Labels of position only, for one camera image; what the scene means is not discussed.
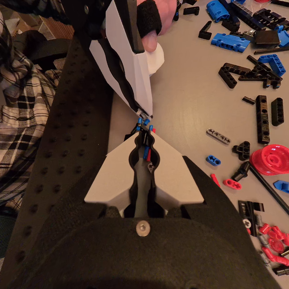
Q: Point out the small black toy pin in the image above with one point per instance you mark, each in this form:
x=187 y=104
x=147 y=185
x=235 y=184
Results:
x=248 y=100

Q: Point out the grey thin toy liftarm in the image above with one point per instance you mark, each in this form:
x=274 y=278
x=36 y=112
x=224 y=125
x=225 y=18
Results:
x=218 y=136

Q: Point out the large black angled toy beam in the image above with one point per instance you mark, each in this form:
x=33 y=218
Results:
x=227 y=75

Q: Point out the black chair armrest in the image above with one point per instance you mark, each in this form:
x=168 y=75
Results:
x=45 y=47

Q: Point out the large red toy wheel hub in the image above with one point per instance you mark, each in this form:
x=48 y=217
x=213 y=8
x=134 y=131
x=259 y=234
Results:
x=271 y=160

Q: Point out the grey desk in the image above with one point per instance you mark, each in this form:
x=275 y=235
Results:
x=187 y=101

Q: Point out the small red toy liftarm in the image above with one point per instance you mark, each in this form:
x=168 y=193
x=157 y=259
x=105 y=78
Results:
x=232 y=184

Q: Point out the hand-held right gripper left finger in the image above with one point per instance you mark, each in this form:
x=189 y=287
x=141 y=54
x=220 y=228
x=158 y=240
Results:
x=108 y=180

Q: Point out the short black toy connector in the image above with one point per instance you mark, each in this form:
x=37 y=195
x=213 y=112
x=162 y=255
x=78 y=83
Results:
x=191 y=10

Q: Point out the blue studded toy beam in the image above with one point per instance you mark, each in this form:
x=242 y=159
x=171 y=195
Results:
x=230 y=43

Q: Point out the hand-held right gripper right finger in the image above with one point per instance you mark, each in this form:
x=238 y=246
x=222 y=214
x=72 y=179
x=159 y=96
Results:
x=178 y=180

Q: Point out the long black toy axle rod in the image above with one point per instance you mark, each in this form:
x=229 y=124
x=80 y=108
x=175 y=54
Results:
x=268 y=187

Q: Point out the small grey toy connector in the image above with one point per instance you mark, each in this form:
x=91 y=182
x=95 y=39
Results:
x=248 y=33

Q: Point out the blue curved toy panel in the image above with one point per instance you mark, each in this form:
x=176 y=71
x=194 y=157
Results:
x=284 y=37

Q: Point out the blue flat toy panel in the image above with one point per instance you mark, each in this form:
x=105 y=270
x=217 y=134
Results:
x=282 y=186

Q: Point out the small black flat toy tile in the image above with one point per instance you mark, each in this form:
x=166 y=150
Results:
x=267 y=37

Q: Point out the black connector with pin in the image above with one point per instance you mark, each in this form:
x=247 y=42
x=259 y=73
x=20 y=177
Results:
x=240 y=171

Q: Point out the person's left hand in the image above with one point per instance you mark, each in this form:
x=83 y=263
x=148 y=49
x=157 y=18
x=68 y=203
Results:
x=168 y=13

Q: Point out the grey angled thin liftarm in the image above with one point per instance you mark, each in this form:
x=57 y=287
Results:
x=151 y=167

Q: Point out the small black angled beam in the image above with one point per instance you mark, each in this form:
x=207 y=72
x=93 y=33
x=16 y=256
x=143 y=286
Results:
x=204 y=30

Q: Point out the person's plaid shirt torso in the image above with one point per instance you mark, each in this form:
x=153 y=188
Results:
x=27 y=101

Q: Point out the long black toy beam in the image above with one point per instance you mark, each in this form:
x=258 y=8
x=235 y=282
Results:
x=263 y=119

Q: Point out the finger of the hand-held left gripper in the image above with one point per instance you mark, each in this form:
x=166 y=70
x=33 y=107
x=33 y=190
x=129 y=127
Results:
x=140 y=74
x=106 y=67

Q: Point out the red toy pin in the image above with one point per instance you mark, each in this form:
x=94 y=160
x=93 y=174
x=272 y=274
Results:
x=215 y=180

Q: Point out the blue toy fender piece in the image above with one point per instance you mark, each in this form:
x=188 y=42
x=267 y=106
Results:
x=217 y=10

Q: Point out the black triangular toy connector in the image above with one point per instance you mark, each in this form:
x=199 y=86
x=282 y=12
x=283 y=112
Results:
x=242 y=150

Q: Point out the black blue toy brick assembly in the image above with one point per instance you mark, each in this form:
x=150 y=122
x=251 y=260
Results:
x=144 y=135

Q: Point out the short black toy beam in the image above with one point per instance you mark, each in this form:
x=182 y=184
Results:
x=277 y=111

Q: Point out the wide black studded toy beam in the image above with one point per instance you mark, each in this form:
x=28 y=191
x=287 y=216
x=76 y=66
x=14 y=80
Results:
x=271 y=19

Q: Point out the small blue toy liftarm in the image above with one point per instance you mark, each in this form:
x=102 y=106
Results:
x=213 y=160

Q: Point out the black dimpled panel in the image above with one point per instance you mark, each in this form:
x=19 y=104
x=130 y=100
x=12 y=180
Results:
x=74 y=112

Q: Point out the pile of small toy pins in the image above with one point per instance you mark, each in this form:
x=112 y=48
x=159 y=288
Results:
x=271 y=239

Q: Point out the black studded toy block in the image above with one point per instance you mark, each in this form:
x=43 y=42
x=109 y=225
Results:
x=230 y=24

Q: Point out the blue angled toy beam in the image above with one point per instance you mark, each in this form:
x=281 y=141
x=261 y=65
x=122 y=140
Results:
x=276 y=63

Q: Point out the long dark toy beam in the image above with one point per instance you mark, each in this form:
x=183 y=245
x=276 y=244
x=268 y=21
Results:
x=247 y=14

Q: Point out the black joined toy beams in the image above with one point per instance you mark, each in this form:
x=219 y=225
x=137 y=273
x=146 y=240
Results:
x=259 y=72

